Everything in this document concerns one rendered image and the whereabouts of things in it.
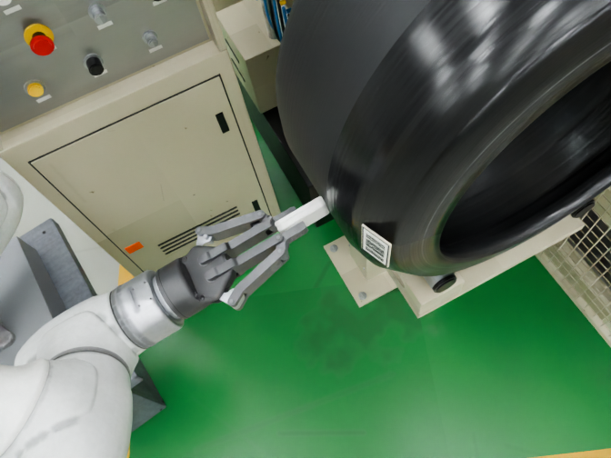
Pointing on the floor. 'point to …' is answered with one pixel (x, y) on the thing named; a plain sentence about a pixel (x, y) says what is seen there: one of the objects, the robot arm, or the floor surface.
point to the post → (365, 264)
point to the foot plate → (350, 272)
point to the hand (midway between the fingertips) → (302, 217)
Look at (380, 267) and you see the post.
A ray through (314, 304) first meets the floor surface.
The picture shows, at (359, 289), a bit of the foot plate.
